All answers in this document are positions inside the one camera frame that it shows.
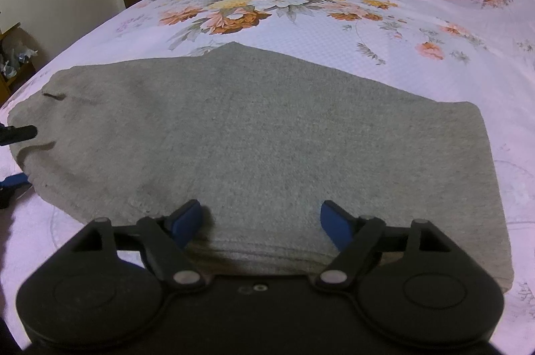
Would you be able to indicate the yellow wooden cabinet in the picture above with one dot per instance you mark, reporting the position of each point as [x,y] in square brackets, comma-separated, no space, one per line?
[10,83]

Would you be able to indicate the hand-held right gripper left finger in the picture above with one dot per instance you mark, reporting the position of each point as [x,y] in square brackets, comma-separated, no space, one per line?
[186,221]

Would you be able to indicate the pink floral bed sheet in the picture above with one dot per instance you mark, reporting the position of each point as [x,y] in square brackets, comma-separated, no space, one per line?
[376,25]

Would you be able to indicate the grey pants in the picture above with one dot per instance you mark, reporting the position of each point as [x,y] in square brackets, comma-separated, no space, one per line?
[259,137]

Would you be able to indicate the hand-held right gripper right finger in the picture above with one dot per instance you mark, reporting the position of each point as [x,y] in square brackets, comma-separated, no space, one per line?
[336,223]

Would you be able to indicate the small grey figurines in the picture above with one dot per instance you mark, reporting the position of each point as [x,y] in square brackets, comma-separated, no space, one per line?
[16,58]

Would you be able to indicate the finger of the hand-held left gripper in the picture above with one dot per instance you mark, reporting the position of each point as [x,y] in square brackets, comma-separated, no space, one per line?
[19,132]
[14,181]

